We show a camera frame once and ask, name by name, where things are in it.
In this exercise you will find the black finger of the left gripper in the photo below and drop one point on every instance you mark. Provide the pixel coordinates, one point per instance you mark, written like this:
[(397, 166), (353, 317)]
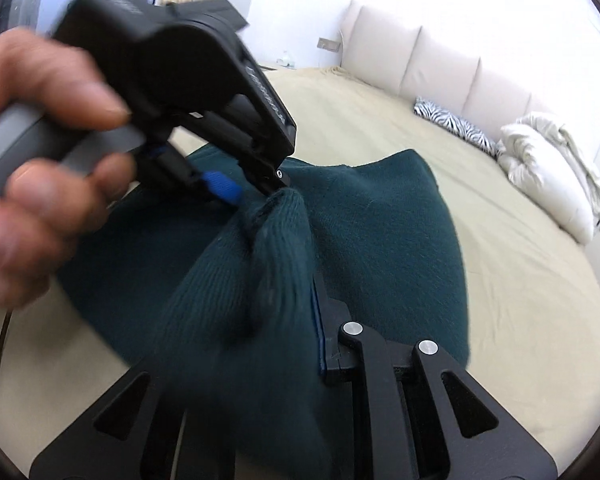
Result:
[(168, 170), (263, 177)]

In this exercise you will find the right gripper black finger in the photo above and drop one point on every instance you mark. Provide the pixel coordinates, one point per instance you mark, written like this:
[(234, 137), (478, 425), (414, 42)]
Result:
[(334, 359)]

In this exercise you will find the dark teal knit sweater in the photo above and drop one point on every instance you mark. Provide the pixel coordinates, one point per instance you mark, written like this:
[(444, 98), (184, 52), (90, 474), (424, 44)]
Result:
[(222, 296)]

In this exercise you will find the person's left hand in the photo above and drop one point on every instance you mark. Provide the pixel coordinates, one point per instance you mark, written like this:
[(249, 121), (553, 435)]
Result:
[(46, 207)]

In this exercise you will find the cream padded headboard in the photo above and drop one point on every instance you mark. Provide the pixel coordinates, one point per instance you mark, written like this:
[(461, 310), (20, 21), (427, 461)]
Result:
[(409, 58)]

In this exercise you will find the zebra print pillow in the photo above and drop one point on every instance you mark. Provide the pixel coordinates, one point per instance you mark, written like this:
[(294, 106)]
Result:
[(456, 125)]

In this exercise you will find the cream bed mattress sheet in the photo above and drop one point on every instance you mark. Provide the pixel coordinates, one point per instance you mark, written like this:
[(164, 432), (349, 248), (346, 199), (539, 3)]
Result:
[(533, 298)]

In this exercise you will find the white crumpled duvet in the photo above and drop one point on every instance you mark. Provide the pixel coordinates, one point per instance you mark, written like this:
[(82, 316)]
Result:
[(541, 158)]

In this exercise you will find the wall power socket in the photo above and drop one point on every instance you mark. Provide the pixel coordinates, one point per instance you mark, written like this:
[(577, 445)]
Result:
[(328, 45)]

